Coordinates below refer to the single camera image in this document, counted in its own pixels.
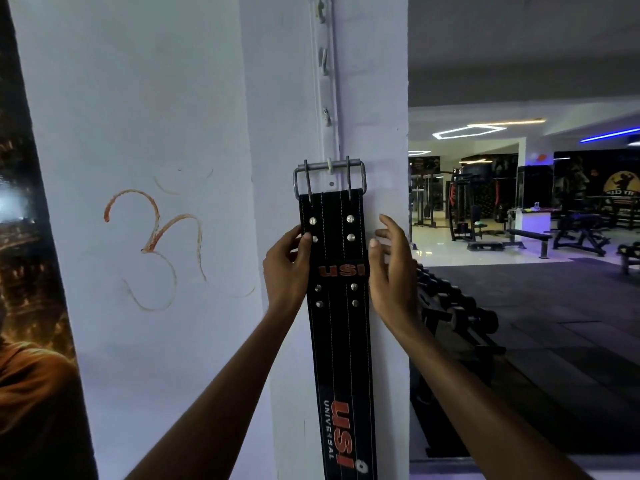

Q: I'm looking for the person's left hand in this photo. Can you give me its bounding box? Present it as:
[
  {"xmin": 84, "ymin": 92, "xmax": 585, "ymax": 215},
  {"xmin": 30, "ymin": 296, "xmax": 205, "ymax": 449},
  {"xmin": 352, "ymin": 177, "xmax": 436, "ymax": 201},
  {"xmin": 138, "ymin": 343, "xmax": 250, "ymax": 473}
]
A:
[{"xmin": 262, "ymin": 225, "xmax": 315, "ymax": 316}]

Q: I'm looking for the person's right hand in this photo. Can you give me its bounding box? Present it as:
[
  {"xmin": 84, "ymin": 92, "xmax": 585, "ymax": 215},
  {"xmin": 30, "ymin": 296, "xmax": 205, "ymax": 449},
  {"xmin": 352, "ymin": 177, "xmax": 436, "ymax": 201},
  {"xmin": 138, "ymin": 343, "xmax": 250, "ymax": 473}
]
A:
[{"xmin": 367, "ymin": 214, "xmax": 421, "ymax": 328}]

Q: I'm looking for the black leather weightlifting belt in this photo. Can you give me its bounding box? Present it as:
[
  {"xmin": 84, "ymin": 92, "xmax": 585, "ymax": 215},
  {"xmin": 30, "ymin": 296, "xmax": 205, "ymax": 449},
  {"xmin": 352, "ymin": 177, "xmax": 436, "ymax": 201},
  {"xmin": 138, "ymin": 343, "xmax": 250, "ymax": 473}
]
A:
[{"xmin": 293, "ymin": 156, "xmax": 379, "ymax": 480}]

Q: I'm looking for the person's left forearm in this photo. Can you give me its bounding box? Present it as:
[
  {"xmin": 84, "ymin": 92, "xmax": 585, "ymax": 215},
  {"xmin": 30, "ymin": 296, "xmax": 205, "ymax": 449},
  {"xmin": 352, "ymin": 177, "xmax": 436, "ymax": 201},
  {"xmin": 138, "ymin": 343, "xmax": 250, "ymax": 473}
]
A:
[{"xmin": 124, "ymin": 304, "xmax": 304, "ymax": 480}]

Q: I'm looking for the person's right forearm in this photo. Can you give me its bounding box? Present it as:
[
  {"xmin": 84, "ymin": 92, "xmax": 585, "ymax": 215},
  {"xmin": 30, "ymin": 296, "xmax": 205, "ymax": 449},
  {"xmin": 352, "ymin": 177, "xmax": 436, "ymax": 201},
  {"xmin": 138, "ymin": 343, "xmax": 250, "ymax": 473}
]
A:
[{"xmin": 384, "ymin": 317, "xmax": 597, "ymax": 480}]

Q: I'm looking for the row of black dumbbells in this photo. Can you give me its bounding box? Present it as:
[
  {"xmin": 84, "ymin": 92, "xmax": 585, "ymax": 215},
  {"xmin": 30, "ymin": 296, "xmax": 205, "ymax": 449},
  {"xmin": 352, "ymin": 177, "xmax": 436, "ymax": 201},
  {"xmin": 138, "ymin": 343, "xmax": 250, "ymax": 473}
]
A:
[{"xmin": 411, "ymin": 260, "xmax": 500, "ymax": 340}]

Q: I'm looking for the black weight machine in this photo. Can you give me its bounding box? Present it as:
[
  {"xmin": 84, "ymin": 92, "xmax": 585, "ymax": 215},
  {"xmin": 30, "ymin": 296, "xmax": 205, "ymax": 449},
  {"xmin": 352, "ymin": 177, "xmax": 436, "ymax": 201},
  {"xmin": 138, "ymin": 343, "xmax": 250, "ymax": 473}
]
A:
[{"xmin": 448, "ymin": 166, "xmax": 490, "ymax": 243}]

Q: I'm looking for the black dumbbell rack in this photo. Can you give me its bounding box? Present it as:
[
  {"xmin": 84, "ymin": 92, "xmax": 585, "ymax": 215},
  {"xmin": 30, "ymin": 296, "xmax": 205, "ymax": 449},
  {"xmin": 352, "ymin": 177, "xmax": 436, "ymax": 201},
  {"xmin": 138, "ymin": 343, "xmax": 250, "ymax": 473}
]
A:
[{"xmin": 410, "ymin": 315, "xmax": 508, "ymax": 458}]

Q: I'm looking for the black flat bench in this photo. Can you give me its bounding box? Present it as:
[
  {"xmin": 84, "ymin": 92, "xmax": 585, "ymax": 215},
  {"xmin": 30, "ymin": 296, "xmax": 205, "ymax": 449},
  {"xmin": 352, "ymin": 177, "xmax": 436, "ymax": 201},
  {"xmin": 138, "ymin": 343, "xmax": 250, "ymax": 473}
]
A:
[{"xmin": 505, "ymin": 228, "xmax": 554, "ymax": 258}]

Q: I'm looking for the hexagon ceiling light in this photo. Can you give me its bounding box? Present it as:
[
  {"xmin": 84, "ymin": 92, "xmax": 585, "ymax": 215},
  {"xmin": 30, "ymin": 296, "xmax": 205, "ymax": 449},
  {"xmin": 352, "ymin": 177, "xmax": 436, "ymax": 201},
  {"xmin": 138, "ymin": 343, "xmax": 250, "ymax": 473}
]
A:
[{"xmin": 432, "ymin": 123, "xmax": 509, "ymax": 141}]

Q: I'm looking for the white counter desk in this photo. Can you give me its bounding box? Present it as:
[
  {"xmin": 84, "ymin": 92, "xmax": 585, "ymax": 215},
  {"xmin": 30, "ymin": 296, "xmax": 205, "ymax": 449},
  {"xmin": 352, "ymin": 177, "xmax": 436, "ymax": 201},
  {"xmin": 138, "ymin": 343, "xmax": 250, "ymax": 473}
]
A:
[{"xmin": 507, "ymin": 207, "xmax": 562, "ymax": 236}]

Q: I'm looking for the warm ceiling light strip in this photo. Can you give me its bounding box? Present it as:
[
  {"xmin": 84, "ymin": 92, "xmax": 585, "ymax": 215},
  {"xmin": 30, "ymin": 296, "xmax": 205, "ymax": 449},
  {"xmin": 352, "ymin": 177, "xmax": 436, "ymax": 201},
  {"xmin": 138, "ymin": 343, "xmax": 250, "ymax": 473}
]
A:
[{"xmin": 467, "ymin": 118, "xmax": 547, "ymax": 127}]

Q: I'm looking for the black incline bench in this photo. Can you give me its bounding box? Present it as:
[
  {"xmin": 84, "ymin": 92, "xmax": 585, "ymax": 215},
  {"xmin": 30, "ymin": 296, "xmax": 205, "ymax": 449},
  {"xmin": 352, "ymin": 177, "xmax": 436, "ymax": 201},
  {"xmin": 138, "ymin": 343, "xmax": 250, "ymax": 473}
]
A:
[{"xmin": 549, "ymin": 213, "xmax": 612, "ymax": 257}]

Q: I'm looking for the blue ceiling light strip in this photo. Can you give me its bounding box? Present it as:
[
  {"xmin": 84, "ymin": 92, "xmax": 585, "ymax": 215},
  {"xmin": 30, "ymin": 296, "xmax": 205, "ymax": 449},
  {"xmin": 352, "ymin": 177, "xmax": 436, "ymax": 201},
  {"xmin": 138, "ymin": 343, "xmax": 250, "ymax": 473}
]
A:
[{"xmin": 579, "ymin": 127, "xmax": 640, "ymax": 144}]

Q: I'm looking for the grey cable machine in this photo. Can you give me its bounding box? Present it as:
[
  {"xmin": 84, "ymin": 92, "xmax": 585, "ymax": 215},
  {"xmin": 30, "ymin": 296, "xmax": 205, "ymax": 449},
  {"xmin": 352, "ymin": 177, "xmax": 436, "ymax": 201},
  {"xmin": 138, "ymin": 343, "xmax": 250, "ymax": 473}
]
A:
[{"xmin": 410, "ymin": 170, "xmax": 443, "ymax": 229}]

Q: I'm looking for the white wall hook rack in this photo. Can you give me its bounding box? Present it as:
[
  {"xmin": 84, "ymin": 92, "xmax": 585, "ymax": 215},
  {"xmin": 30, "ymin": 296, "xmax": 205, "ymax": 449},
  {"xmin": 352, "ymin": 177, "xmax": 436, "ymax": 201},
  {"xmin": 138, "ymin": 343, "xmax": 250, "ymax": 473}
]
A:
[{"xmin": 309, "ymin": 0, "xmax": 346, "ymax": 191}]

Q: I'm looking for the dark wall poster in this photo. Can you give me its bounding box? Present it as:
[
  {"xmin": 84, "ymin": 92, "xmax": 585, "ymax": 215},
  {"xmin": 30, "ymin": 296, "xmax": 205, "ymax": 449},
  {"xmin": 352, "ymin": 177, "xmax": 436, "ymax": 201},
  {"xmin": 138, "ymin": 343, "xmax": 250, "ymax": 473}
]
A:
[{"xmin": 0, "ymin": 0, "xmax": 99, "ymax": 480}]

